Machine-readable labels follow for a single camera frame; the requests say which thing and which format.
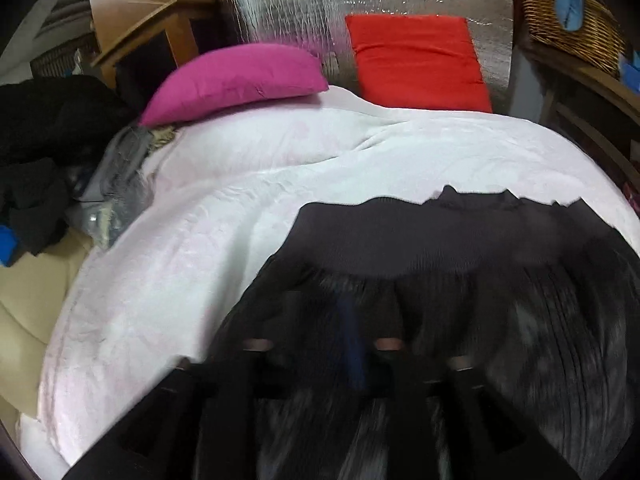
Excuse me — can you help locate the blue jacket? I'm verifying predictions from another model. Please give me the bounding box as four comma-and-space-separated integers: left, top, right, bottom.
0, 226, 18, 266

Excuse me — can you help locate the magenta pillow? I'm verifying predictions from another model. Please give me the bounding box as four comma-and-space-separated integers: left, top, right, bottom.
140, 44, 329, 128

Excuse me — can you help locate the black quilted jacket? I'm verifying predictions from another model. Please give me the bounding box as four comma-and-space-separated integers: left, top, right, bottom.
198, 186, 639, 479

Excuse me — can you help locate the red pillow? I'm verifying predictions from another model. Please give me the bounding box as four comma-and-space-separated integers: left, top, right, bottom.
345, 14, 492, 113

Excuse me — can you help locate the pile of dark clothes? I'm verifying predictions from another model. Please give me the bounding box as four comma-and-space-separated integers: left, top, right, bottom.
1, 75, 136, 256

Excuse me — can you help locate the grey garment in plastic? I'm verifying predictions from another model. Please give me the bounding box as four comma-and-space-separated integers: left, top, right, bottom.
65, 125, 176, 249

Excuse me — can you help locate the cream leather sofa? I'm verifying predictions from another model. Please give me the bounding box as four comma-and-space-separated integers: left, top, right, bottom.
0, 229, 93, 417

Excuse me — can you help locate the wooden pillar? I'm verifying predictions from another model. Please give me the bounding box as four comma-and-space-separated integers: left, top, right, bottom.
89, 0, 217, 88

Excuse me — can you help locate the white bed blanket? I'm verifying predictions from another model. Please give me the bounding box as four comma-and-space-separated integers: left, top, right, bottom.
20, 87, 639, 479

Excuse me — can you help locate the wooden shelf table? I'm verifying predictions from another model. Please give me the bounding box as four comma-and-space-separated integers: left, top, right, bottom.
509, 42, 639, 200

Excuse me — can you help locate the wicker basket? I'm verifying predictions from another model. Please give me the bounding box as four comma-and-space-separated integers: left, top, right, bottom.
514, 0, 626, 79

